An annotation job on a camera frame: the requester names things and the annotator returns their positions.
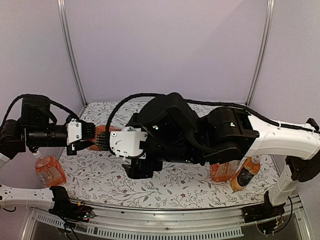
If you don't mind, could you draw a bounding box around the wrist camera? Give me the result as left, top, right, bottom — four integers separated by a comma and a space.
66, 118, 82, 156
109, 126, 148, 159

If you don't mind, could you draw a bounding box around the orange tea bottle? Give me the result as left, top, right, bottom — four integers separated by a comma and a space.
33, 150, 67, 188
210, 160, 241, 183
87, 125, 106, 151

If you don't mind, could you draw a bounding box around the left aluminium frame post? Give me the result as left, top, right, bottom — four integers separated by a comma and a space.
57, 0, 88, 107

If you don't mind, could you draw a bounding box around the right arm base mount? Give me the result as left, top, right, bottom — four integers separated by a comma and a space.
241, 191, 285, 235

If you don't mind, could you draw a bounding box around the aluminium frame post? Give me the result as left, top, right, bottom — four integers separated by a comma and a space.
245, 0, 275, 107
57, 0, 88, 107

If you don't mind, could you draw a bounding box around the floral patterned table mat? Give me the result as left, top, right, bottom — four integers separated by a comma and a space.
57, 101, 278, 210

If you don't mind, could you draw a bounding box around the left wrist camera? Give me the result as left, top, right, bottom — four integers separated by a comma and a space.
66, 118, 82, 156

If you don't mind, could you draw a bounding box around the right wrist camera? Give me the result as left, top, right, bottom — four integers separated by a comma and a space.
109, 126, 148, 159

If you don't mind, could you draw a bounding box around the dark label orange bottle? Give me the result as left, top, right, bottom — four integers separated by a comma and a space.
230, 155, 262, 192

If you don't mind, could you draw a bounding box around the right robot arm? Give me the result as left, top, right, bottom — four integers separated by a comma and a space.
96, 92, 320, 218

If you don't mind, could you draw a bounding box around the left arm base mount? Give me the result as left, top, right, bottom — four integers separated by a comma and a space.
48, 186, 95, 223

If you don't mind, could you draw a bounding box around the right aluminium frame post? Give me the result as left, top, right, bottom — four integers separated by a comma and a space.
245, 0, 275, 107

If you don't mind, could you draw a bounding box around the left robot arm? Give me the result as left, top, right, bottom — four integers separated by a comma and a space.
0, 94, 96, 217

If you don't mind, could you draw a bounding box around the aluminium front rail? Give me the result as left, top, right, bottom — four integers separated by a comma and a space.
21, 194, 313, 240

